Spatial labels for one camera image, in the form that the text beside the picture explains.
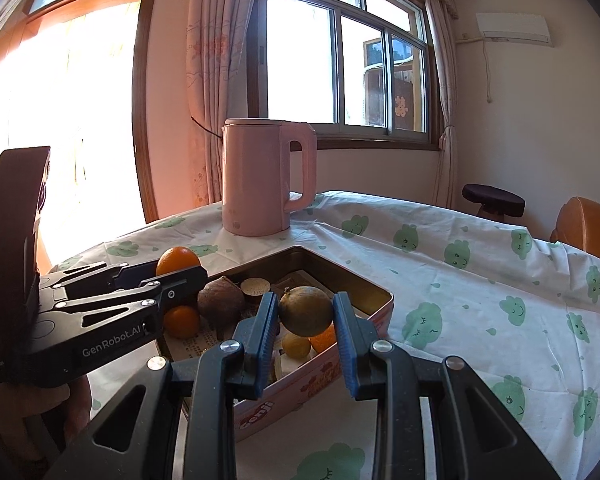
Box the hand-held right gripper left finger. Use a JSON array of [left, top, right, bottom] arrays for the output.
[[45, 291, 280, 480]]

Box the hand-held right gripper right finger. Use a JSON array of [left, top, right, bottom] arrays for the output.
[[332, 291, 563, 480]]

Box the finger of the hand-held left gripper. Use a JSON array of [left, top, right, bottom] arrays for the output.
[[47, 261, 158, 290], [54, 266, 209, 336]]

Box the orange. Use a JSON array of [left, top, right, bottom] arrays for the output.
[[310, 322, 338, 356], [156, 246, 202, 277], [164, 305, 201, 339]]

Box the small yellow-brown round fruit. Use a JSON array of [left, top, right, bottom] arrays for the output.
[[278, 286, 334, 337], [282, 334, 312, 360]]

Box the whole brown taro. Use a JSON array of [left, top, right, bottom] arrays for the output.
[[196, 276, 246, 332]]

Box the cut taro piece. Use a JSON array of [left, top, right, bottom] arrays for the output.
[[240, 278, 273, 301]]

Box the pink tin box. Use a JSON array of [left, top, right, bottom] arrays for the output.
[[157, 246, 396, 443]]

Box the person's left hand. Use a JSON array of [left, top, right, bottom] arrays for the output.
[[24, 377, 93, 462]]

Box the pink electric kettle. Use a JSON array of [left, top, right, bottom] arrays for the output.
[[221, 118, 318, 237]]

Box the wooden glazed door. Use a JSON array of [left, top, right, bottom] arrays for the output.
[[0, 0, 163, 271]]

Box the pink floral curtain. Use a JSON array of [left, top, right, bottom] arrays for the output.
[[185, 0, 261, 206]]

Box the black round stool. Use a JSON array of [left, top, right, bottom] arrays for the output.
[[461, 184, 526, 221]]

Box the sliding glass window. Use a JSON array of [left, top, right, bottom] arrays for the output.
[[247, 0, 443, 151]]

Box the pale beige curtain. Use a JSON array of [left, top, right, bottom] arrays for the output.
[[425, 0, 458, 208]]

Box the brown leather armchair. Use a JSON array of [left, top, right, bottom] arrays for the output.
[[550, 196, 600, 266]]

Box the white air conditioner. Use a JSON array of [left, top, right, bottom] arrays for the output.
[[475, 12, 552, 47]]

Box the white air conditioner cord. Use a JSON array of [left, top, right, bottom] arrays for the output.
[[455, 35, 493, 103]]

